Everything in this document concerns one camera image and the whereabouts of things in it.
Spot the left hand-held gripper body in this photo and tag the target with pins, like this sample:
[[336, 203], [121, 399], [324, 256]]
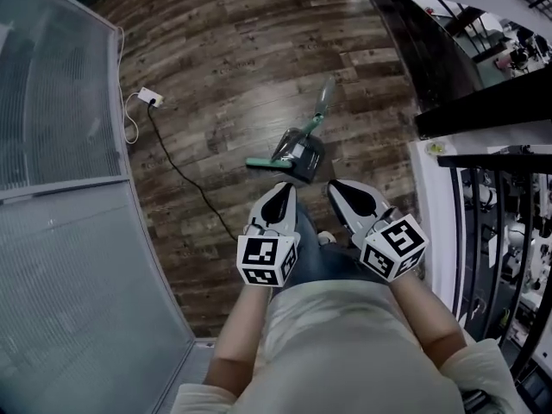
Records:
[[264, 255]]

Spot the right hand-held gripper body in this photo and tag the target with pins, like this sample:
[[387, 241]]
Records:
[[399, 244]]

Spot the person's right forearm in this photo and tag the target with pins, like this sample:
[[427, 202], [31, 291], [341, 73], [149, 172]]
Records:
[[424, 321]]

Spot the person's left forearm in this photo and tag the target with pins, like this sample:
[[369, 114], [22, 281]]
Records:
[[239, 339]]

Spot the person's blue jeans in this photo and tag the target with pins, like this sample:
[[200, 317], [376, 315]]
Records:
[[319, 257]]

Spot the person's shoe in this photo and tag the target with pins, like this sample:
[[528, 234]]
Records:
[[325, 237]]

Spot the black metal railing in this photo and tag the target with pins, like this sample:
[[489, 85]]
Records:
[[476, 231]]

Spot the grey dustpan with green lip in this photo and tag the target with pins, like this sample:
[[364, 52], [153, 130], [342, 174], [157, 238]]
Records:
[[267, 164]]

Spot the small yellow-green object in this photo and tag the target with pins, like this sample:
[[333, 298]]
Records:
[[435, 147]]

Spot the person's light shirt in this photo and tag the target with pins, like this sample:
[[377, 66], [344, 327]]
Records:
[[340, 352]]

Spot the black beam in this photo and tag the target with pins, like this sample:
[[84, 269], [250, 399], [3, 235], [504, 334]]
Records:
[[483, 117]]

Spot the white power strip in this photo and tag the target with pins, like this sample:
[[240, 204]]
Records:
[[151, 96]]

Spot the frosted glass partition panel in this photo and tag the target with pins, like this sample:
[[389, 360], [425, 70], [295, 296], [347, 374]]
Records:
[[56, 80], [73, 300]]

